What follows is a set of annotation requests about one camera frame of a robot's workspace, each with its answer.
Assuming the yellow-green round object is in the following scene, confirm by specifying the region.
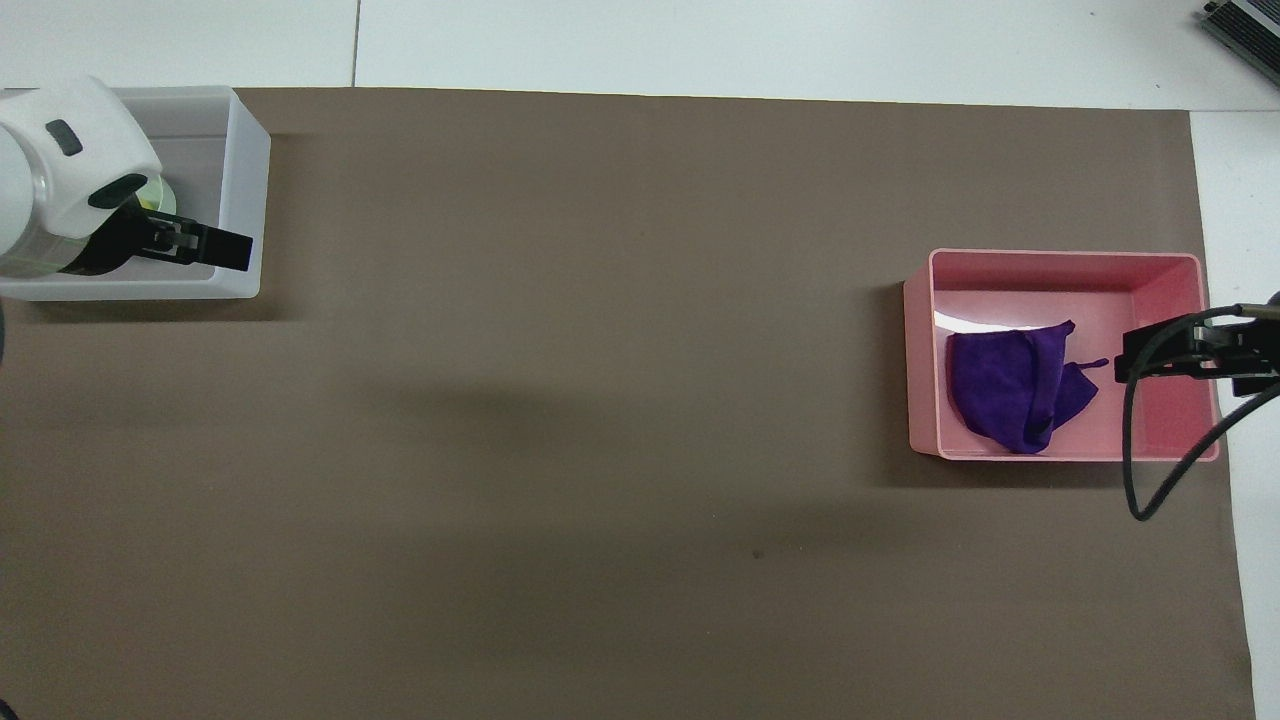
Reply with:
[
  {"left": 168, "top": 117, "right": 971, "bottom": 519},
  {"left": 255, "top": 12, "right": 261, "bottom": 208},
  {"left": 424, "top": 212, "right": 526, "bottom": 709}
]
[{"left": 138, "top": 174, "right": 179, "bottom": 223}]

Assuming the black cable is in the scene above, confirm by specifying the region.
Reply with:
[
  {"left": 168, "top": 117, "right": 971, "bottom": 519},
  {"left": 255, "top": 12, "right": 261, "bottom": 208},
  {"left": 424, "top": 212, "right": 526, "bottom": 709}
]
[{"left": 1122, "top": 303, "right": 1280, "bottom": 523}]

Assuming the purple cloth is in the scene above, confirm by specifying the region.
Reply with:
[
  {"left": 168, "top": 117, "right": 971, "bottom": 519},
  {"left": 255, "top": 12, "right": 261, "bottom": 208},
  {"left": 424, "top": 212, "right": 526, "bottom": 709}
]
[{"left": 945, "top": 320, "right": 1110, "bottom": 456}]

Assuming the pink plastic box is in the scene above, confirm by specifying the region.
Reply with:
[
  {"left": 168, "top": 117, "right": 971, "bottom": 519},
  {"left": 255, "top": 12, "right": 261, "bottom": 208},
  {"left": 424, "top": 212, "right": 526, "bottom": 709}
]
[{"left": 903, "top": 248, "right": 1221, "bottom": 463}]

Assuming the grey ribbed metal device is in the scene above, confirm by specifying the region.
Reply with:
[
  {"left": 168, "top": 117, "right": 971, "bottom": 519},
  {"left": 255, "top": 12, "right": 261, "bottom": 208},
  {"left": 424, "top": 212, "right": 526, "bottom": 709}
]
[{"left": 1199, "top": 0, "right": 1280, "bottom": 63}]

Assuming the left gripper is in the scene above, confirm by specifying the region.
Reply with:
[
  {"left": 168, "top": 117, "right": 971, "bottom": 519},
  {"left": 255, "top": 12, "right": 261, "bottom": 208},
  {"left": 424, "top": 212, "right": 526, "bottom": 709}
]
[{"left": 60, "top": 196, "right": 163, "bottom": 278}]

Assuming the translucent white plastic box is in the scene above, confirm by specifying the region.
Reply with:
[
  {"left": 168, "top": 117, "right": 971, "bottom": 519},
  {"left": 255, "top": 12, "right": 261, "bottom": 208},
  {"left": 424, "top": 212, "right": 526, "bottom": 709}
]
[{"left": 0, "top": 85, "right": 272, "bottom": 302}]

